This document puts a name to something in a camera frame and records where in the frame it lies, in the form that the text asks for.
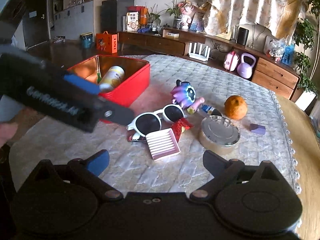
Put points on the teal bucket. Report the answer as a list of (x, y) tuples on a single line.
[(86, 40)]

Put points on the pink doll figure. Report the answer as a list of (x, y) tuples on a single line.
[(187, 10)]

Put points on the purple eraser block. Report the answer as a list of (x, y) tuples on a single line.
[(257, 129)]

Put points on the pink toy case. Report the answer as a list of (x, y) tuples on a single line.
[(231, 61)]

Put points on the purple kettlebell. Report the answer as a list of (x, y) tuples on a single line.
[(244, 69)]

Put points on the potted green plant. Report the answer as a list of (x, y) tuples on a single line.
[(175, 10)]

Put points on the black cabinet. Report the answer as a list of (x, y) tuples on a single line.
[(111, 14)]

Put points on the small blue label bottle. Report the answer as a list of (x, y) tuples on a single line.
[(207, 110)]

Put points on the quilted grey table mat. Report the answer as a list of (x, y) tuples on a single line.
[(131, 168)]

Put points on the wooden tv console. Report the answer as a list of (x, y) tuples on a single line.
[(268, 73)]

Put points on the white wifi router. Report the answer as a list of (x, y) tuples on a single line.
[(199, 51)]

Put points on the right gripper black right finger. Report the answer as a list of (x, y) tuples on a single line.
[(225, 172)]

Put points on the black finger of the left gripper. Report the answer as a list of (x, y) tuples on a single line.
[(115, 113)]

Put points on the blue bottle on console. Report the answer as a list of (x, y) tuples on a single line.
[(288, 54)]

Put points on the tall potted tree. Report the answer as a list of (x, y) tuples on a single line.
[(306, 36)]

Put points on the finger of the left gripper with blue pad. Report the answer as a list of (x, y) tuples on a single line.
[(83, 84)]

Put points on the clear plastic bag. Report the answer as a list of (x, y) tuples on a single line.
[(276, 49)]

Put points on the white frame sunglasses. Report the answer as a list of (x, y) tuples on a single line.
[(149, 122)]

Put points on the cream yellow can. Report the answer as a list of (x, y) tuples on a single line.
[(112, 79)]

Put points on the pink tube toy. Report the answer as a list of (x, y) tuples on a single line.
[(196, 105)]

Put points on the blue purple monster toy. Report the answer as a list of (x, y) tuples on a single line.
[(183, 94)]

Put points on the orange fruit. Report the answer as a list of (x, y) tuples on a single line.
[(235, 107)]

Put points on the round silver tin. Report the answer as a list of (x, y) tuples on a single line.
[(218, 134)]

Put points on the red metal tin box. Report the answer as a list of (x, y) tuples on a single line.
[(135, 82)]

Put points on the snack box with face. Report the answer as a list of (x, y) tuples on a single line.
[(132, 21)]

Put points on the orange gift bag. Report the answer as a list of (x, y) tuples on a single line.
[(107, 42)]

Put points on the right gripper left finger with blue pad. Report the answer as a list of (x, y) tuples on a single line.
[(85, 172)]

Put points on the black smart speaker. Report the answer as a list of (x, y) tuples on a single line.
[(242, 36)]

